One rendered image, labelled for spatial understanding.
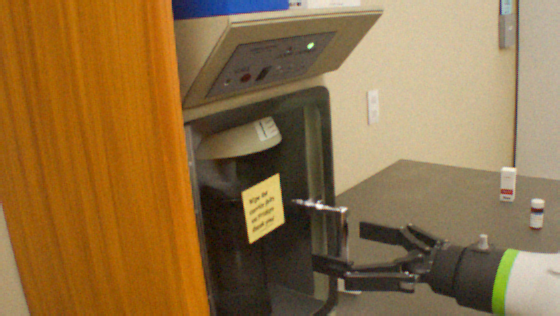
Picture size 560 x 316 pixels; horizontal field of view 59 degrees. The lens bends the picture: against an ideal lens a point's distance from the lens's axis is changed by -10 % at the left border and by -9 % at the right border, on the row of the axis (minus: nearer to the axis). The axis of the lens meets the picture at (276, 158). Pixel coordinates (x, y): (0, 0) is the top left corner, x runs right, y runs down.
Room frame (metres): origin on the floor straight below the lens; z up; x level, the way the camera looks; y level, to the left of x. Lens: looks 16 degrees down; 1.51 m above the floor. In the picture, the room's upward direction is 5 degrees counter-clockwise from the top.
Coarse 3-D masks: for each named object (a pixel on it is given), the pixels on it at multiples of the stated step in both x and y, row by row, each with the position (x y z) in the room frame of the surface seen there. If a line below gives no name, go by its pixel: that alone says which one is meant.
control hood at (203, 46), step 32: (192, 32) 0.57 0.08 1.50; (224, 32) 0.54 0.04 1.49; (256, 32) 0.58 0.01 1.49; (288, 32) 0.63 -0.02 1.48; (320, 32) 0.69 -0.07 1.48; (352, 32) 0.76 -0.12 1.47; (192, 64) 0.57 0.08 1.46; (224, 64) 0.59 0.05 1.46; (320, 64) 0.77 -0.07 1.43; (192, 96) 0.59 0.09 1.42; (224, 96) 0.65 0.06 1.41
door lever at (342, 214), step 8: (320, 200) 0.80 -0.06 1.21; (320, 208) 0.80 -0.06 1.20; (328, 208) 0.79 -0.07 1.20; (336, 208) 0.78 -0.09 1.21; (344, 208) 0.77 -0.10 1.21; (336, 216) 0.77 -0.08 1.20; (344, 216) 0.77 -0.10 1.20; (336, 224) 0.78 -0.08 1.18; (344, 224) 0.77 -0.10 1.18; (344, 232) 0.77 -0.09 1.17; (344, 240) 0.77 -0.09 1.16; (344, 248) 0.77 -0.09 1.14; (344, 256) 0.77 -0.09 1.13
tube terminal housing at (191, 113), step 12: (288, 84) 0.78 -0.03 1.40; (300, 84) 0.80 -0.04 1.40; (312, 84) 0.83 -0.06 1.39; (324, 84) 0.85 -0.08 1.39; (228, 96) 0.69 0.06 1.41; (240, 96) 0.71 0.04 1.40; (252, 96) 0.72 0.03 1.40; (264, 96) 0.74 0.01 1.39; (192, 108) 0.64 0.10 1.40; (204, 108) 0.66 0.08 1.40; (216, 108) 0.67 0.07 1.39; (228, 108) 0.69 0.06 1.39
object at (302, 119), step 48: (288, 96) 0.76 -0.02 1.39; (240, 144) 0.68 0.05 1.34; (288, 144) 0.76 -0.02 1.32; (240, 192) 0.68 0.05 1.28; (288, 192) 0.75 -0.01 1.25; (240, 240) 0.67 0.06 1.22; (288, 240) 0.74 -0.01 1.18; (336, 240) 0.84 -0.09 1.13; (240, 288) 0.66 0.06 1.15; (288, 288) 0.74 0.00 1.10; (336, 288) 0.83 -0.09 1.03
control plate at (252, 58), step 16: (336, 32) 0.72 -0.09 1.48; (240, 48) 0.58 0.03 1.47; (256, 48) 0.61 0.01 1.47; (272, 48) 0.63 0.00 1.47; (304, 48) 0.69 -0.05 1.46; (320, 48) 0.72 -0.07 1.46; (240, 64) 0.61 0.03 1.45; (256, 64) 0.64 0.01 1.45; (272, 64) 0.66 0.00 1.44; (288, 64) 0.70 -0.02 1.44; (304, 64) 0.73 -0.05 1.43; (224, 80) 0.61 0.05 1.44; (240, 80) 0.64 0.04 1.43; (272, 80) 0.70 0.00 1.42; (208, 96) 0.61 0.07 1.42
